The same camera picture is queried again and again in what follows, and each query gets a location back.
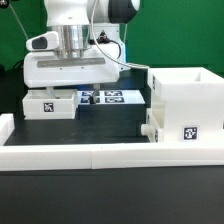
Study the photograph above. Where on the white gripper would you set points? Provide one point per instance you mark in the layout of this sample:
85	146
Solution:
46	69

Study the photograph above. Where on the white drawer box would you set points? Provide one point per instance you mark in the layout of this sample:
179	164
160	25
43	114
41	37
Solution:
153	128
38	105

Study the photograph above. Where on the white front drawer box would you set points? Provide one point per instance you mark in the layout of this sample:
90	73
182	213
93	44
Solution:
153	128

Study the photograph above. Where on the white drawer cabinet frame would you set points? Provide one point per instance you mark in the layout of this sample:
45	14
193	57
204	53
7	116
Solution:
194	103

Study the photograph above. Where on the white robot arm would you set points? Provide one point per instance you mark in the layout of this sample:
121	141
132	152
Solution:
82	46

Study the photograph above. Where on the fiducial marker sheet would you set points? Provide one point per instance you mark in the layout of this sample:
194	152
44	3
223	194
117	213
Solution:
112	97

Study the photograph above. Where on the white front fence rail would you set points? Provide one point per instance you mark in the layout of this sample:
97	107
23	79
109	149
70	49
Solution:
108	156

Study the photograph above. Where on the white fence rail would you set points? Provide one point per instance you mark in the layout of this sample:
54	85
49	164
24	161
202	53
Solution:
6	127
108	156

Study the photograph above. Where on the white left fence rail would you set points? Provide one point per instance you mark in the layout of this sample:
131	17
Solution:
6	127

